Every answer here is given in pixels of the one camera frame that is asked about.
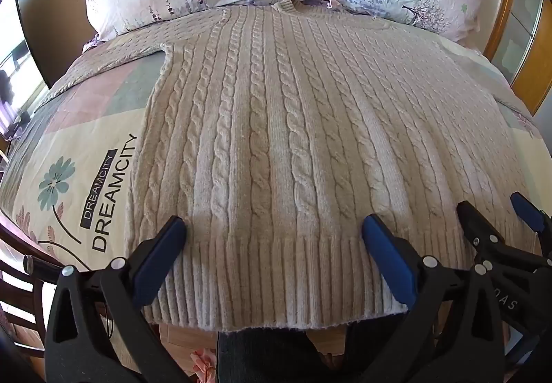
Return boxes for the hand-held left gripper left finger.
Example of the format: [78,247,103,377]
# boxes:
[44,216,203,383]

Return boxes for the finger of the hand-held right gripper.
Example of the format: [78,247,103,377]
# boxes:
[456,201,506,263]
[510,192,552,256]

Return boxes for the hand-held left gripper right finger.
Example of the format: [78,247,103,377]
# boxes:
[361,214,506,383]

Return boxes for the cream cable knit sweater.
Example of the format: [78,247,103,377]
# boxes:
[43,0,540,331]

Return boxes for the pink slipper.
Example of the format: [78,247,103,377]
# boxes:
[192,349,218,383]

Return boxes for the floral patchwork bed sheet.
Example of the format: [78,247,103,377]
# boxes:
[0,27,552,276]

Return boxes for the person's dark trouser legs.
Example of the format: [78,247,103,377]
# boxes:
[217,310,391,383]

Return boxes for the dark wooden chair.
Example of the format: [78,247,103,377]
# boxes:
[0,217,59,366]

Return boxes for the orange wooden headboard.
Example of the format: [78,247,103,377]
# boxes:
[483,0,552,117]

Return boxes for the dark brown panel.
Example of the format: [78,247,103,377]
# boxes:
[14,0,101,90]

